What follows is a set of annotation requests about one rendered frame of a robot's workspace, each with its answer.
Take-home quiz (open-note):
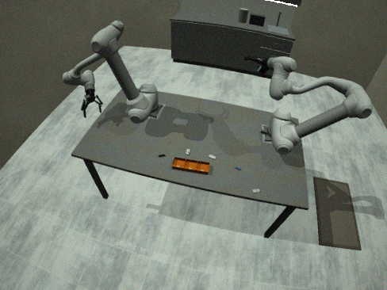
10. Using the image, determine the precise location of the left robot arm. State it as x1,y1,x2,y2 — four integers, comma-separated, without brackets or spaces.
261,56,373,155

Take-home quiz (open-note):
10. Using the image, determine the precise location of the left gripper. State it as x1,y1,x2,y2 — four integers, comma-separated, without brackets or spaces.
244,55,269,71

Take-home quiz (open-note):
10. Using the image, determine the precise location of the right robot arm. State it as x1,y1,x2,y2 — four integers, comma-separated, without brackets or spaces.
63,21,163,124

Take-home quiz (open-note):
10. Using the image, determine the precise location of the orange bin rack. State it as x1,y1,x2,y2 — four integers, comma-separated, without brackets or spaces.
172,157,210,175

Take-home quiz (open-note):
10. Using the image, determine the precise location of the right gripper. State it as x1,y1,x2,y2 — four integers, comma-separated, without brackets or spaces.
81,90,103,118

